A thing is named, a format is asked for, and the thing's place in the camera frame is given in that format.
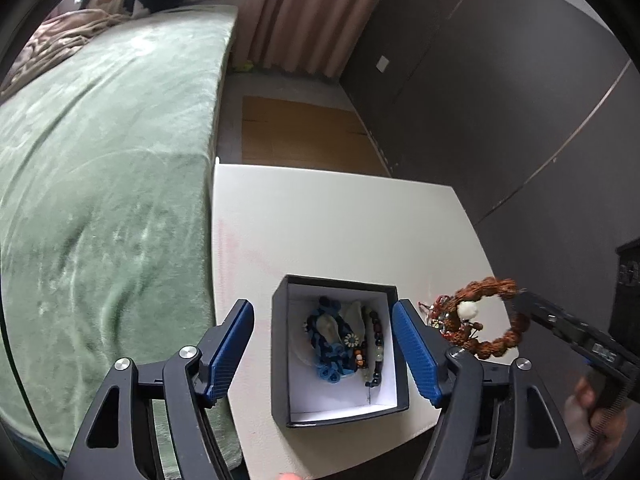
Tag brown rudraksha bead bracelet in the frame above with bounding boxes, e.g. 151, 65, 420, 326
418, 276, 532, 361

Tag mixed stone bead bracelet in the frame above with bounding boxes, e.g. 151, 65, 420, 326
354, 303, 388, 390

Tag blue knotted cord bracelet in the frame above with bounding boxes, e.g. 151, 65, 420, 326
301, 296, 364, 384

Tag black jewelry box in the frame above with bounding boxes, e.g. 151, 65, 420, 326
271, 274, 409, 428

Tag person's right hand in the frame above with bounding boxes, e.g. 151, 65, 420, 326
563, 377, 627, 471

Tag white side table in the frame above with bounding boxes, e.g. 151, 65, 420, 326
212, 164, 492, 479

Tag green bed blanket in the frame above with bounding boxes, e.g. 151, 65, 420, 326
1, 4, 236, 477

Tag brown cardboard floor sheet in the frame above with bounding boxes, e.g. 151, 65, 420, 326
242, 96, 388, 177

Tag pink curtain right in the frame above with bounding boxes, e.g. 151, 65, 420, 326
232, 0, 380, 79

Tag beige crumpled clothing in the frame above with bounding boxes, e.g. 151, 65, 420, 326
1, 9, 130, 102

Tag white wall socket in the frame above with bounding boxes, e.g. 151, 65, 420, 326
375, 55, 390, 74

